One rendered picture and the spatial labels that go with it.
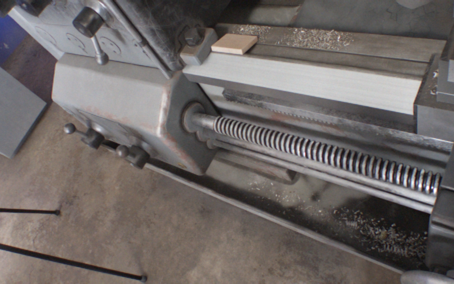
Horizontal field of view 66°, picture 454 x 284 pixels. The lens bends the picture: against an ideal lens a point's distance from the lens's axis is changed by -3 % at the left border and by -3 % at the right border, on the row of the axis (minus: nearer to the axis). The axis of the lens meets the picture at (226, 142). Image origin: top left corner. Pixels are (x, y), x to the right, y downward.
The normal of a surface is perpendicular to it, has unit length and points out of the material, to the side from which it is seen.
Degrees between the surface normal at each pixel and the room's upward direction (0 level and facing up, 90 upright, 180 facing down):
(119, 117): 32
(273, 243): 0
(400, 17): 7
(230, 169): 0
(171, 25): 90
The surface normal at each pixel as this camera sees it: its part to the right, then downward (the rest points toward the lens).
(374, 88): -0.61, 0.07
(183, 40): 0.78, 0.24
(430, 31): -0.65, -0.44
